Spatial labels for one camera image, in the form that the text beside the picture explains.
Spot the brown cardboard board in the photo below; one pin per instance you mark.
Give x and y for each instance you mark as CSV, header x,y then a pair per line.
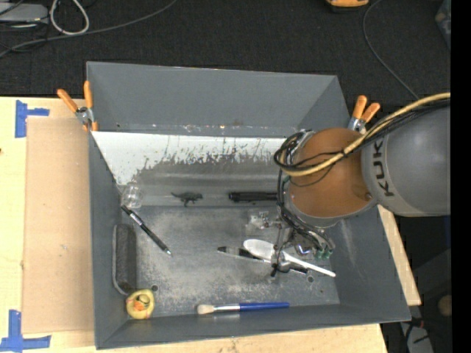
x,y
55,215

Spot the grey metal bin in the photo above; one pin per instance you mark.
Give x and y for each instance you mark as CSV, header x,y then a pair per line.
x,y
206,98

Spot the black pen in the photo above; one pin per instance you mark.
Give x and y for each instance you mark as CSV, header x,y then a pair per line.
x,y
147,231

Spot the clear plastic packet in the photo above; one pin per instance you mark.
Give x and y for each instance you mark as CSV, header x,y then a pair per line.
x,y
257,222

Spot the black marker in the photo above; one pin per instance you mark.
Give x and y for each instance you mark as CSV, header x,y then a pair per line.
x,y
252,196

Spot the dark toy dinosaur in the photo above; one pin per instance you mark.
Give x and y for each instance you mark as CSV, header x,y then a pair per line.
x,y
189,197

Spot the yellow rubber duck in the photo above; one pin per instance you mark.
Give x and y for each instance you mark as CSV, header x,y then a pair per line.
x,y
140,304

